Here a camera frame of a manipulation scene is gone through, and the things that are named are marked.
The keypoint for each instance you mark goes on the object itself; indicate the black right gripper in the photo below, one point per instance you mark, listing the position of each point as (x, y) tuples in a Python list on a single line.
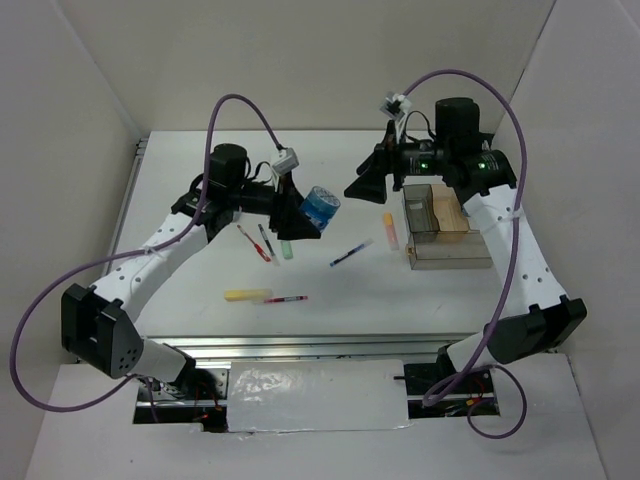
[(387, 158)]

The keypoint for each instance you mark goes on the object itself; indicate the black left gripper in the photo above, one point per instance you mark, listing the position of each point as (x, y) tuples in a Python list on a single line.
[(284, 216)]

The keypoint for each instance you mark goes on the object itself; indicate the blue gel pen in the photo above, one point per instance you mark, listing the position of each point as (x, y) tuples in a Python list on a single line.
[(363, 245)]

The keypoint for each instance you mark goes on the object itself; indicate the red gel pen horizontal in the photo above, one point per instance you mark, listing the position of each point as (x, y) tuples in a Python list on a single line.
[(279, 300)]

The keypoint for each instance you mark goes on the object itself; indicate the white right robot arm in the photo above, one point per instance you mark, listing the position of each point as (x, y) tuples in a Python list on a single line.
[(537, 314)]

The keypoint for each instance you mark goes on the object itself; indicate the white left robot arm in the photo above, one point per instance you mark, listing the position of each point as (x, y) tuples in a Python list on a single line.
[(97, 322)]

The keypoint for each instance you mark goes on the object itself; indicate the black red pen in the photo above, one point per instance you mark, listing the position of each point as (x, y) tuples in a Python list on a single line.
[(268, 244)]

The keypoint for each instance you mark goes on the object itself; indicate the green highlighter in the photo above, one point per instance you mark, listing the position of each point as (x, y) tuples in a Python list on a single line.
[(287, 250)]

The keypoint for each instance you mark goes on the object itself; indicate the orange pink highlighter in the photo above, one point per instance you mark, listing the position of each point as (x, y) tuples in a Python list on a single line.
[(390, 231)]

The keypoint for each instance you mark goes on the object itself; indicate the red pen angled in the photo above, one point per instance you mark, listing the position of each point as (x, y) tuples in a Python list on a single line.
[(255, 245)]

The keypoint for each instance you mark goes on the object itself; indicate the smoky plastic desk organizer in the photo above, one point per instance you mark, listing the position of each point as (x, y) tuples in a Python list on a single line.
[(440, 237)]

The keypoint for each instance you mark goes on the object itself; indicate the yellow highlighter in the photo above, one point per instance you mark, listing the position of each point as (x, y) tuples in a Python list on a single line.
[(253, 295)]

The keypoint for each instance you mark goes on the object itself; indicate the white front cover plate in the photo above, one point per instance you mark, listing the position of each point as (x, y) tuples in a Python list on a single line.
[(333, 395)]

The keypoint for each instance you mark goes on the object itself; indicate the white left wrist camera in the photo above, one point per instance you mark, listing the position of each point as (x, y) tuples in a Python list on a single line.
[(284, 161)]

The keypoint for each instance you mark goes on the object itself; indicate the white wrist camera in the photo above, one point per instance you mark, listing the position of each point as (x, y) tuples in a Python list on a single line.
[(284, 161), (395, 106)]

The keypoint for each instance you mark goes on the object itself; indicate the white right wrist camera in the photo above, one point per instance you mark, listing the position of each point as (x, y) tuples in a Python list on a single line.
[(395, 106)]

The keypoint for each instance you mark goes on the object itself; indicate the aluminium table edge rail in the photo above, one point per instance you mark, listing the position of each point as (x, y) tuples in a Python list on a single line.
[(307, 347)]

